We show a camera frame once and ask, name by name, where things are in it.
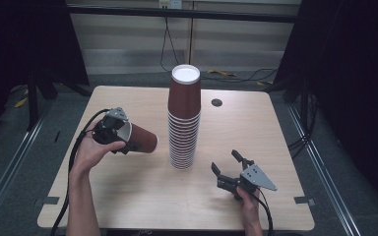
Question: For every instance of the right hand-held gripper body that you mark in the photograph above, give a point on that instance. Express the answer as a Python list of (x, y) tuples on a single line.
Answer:
[(257, 178)]

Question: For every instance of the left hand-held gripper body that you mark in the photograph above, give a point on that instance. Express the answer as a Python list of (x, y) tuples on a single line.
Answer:
[(110, 129)]

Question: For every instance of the single brown paper cup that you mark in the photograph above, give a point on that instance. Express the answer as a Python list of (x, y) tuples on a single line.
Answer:
[(144, 139)]

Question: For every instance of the stack of brown paper cups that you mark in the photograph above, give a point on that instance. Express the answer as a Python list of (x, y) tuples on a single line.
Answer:
[(183, 131)]

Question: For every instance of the person's right hand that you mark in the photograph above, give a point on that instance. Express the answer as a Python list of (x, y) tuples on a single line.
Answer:
[(251, 208)]

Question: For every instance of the person's left hand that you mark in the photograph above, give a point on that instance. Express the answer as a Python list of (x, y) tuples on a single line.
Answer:
[(88, 154)]

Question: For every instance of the small black floor tape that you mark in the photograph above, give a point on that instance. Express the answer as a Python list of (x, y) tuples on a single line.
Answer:
[(57, 136)]

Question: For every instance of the round black table grommet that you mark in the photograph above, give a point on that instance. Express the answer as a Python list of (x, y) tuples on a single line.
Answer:
[(216, 102)]

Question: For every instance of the black metal stand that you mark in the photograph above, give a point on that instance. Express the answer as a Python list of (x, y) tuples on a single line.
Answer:
[(32, 101)]

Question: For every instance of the yellow floor tape piece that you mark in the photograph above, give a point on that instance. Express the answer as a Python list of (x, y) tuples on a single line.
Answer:
[(21, 102), (221, 72)]

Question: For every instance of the black horizontal bar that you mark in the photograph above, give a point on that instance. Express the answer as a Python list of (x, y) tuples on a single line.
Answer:
[(128, 12)]

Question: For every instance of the black curtain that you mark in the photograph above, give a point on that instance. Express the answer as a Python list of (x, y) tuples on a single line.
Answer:
[(19, 39), (351, 82)]

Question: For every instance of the metal floor rail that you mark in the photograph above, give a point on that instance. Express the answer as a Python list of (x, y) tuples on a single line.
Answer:
[(325, 173), (10, 170)]

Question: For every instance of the white wall outlet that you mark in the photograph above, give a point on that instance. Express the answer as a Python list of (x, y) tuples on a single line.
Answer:
[(170, 3)]

